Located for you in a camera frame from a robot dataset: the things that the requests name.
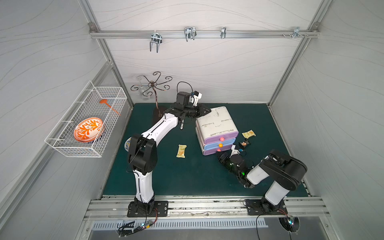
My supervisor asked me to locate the white drawer cabinet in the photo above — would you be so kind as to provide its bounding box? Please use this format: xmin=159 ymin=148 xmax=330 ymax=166
xmin=196 ymin=106 xmax=239 ymax=139

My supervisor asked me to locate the black cookie packet one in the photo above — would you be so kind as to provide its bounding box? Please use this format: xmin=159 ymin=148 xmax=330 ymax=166
xmin=239 ymin=140 xmax=251 ymax=150

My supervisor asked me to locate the purple drawer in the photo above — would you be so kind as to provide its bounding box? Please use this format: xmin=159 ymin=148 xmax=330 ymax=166
xmin=196 ymin=128 xmax=239 ymax=145
xmin=201 ymin=145 xmax=232 ymax=156

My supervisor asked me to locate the gold cookie packet two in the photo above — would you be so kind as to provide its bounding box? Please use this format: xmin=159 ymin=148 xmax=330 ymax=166
xmin=242 ymin=130 xmax=256 ymax=139

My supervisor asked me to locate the blue drawer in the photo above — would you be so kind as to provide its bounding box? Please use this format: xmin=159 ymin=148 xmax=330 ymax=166
xmin=198 ymin=138 xmax=236 ymax=151

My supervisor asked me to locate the gold cookie packet one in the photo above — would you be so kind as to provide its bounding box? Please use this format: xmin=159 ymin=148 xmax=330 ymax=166
xmin=177 ymin=145 xmax=187 ymax=158

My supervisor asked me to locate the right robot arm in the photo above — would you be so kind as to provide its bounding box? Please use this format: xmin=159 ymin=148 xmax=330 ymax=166
xmin=216 ymin=149 xmax=308 ymax=213

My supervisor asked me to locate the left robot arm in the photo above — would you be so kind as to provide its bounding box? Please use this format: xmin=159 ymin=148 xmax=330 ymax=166
xmin=129 ymin=103 xmax=212 ymax=212

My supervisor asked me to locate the black metal mug tree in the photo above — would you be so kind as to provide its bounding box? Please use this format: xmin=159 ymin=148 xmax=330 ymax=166
xmin=130 ymin=71 xmax=173 ymax=124

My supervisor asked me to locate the white vent grille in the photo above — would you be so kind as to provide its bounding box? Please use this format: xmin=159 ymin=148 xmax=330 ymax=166
xmin=92 ymin=217 xmax=269 ymax=231

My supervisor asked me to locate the blue yellow patterned bowl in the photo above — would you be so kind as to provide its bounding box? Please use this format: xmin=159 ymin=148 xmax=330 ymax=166
xmin=124 ymin=138 xmax=131 ymax=152

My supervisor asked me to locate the metal hook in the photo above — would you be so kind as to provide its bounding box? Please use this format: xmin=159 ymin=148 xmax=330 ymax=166
xmin=184 ymin=27 xmax=197 ymax=42
xmin=150 ymin=33 xmax=163 ymax=53
xmin=282 ymin=27 xmax=309 ymax=39
xmin=221 ymin=27 xmax=227 ymax=39

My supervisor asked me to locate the right round controller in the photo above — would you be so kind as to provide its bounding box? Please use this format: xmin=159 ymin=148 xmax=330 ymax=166
xmin=279 ymin=217 xmax=300 ymax=233

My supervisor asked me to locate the orange spatula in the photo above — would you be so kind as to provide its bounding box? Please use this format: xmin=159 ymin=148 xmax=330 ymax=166
xmin=99 ymin=99 xmax=121 ymax=116

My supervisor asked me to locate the orange patterned plate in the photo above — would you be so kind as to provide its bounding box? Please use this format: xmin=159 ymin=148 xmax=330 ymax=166
xmin=74 ymin=118 xmax=105 ymax=143

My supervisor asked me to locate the left wiring bundle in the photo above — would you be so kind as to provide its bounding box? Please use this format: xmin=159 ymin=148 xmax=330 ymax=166
xmin=116 ymin=220 xmax=151 ymax=238

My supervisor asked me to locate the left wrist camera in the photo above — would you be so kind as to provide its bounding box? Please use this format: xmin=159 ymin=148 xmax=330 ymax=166
xmin=176 ymin=91 xmax=202 ymax=107

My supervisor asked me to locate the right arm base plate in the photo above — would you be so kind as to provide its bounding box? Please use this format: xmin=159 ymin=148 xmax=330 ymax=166
xmin=243 ymin=198 xmax=288 ymax=216

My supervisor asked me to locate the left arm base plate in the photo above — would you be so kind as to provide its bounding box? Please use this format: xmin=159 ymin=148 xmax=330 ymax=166
xmin=127 ymin=200 xmax=169 ymax=218

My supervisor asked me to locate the white wire basket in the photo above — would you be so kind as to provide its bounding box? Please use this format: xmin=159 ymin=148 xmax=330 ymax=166
xmin=45 ymin=82 xmax=127 ymax=158

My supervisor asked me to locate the aluminium top rail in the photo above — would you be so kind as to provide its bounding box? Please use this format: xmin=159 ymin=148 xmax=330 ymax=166
xmin=90 ymin=29 xmax=321 ymax=40

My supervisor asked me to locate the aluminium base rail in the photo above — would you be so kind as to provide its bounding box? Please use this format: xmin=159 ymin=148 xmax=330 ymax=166
xmin=84 ymin=195 xmax=331 ymax=221

